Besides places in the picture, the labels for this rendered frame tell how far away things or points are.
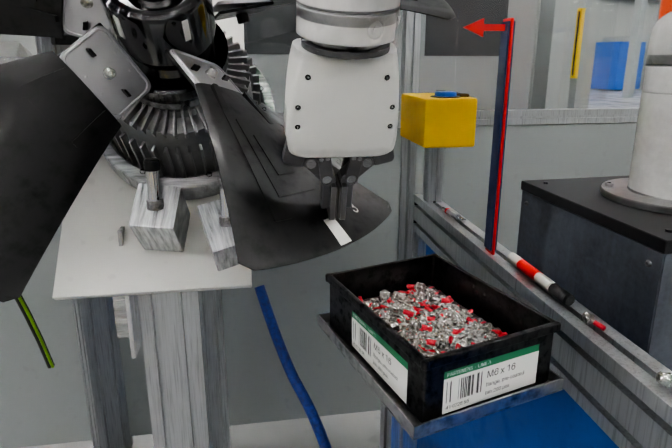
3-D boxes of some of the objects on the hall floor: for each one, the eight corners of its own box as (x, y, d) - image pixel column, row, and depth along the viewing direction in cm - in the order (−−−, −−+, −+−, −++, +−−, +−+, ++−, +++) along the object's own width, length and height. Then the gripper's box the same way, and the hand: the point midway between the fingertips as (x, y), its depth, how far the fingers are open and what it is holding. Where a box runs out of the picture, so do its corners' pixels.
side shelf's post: (218, 474, 146) (198, 190, 125) (232, 473, 147) (215, 190, 126) (217, 485, 142) (196, 195, 121) (231, 484, 143) (213, 194, 122)
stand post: (193, 544, 125) (150, 53, 96) (231, 538, 127) (199, 53, 97) (191, 561, 121) (145, 52, 92) (230, 555, 122) (197, 52, 93)
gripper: (256, 40, 39) (261, 237, 48) (446, 42, 41) (415, 230, 50) (255, 16, 45) (260, 195, 55) (420, 20, 47) (396, 191, 57)
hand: (335, 195), depth 51 cm, fingers closed, pressing on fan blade
